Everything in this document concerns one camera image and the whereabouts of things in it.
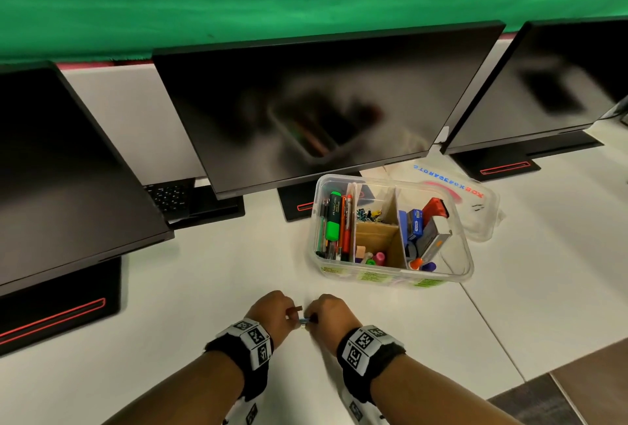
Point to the person's left hand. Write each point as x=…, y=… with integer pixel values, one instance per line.
x=270, y=314

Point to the person's right hand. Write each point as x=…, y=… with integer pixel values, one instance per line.
x=333, y=319

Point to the short brown pencil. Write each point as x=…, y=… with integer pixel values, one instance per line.
x=293, y=313

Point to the blue round sharpener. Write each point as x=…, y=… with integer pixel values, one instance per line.
x=305, y=321

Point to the beige eraser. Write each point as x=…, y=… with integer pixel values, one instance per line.
x=360, y=252

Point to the pile of pens and markers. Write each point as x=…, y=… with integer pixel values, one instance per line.
x=341, y=233

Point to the green highlighter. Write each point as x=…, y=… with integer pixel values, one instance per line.
x=333, y=223

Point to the lavender glue stick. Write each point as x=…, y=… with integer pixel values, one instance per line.
x=429, y=267

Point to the blue staples box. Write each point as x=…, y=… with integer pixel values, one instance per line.
x=414, y=226

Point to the clear plastic storage box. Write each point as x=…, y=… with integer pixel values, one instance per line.
x=456, y=253

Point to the orange ridged board eraser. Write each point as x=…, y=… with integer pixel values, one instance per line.
x=435, y=208

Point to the clear plastic box lid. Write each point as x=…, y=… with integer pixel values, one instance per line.
x=490, y=213

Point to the person's right forearm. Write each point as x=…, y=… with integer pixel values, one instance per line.
x=432, y=390

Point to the person's left forearm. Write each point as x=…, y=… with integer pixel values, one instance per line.
x=186, y=390

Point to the black left wristband with markers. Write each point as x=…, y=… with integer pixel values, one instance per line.
x=240, y=361

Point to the black wristband with markers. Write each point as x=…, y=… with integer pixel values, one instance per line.
x=240, y=361
x=370, y=366

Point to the black right wristband with markers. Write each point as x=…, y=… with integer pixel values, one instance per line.
x=370, y=366

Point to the brown cardboard dividers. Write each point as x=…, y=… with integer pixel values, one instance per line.
x=380, y=238

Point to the black monitor base red stripe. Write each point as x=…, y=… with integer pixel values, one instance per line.
x=54, y=312
x=495, y=162
x=299, y=201

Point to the black computer monitor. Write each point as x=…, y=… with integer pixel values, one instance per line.
x=539, y=86
x=319, y=105
x=64, y=169

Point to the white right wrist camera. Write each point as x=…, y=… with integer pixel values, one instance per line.
x=358, y=410

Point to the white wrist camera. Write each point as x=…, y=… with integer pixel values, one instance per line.
x=243, y=412
x=358, y=410

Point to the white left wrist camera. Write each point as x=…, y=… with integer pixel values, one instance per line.
x=243, y=412

